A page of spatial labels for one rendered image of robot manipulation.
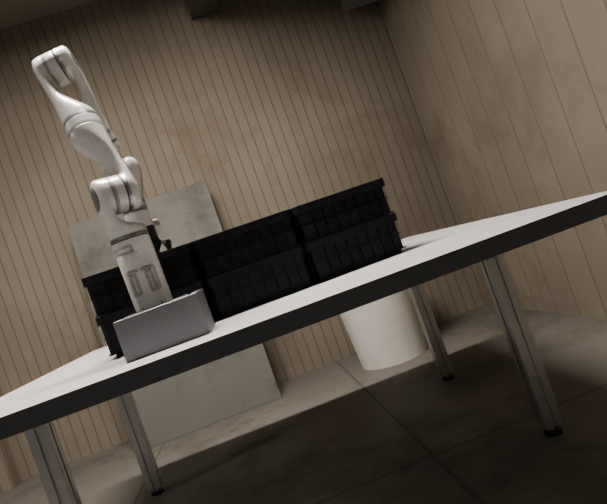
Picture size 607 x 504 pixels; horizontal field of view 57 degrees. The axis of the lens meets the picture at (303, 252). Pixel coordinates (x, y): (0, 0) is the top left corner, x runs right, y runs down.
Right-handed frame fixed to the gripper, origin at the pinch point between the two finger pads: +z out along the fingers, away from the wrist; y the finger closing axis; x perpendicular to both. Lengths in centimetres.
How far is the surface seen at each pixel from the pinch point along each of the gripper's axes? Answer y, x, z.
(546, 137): 180, 90, -7
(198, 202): 6, 213, -40
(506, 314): 97, 0, 44
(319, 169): 94, 231, -39
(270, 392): 13, 182, 89
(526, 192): 180, 124, 17
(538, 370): 101, 0, 64
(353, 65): 141, 235, -104
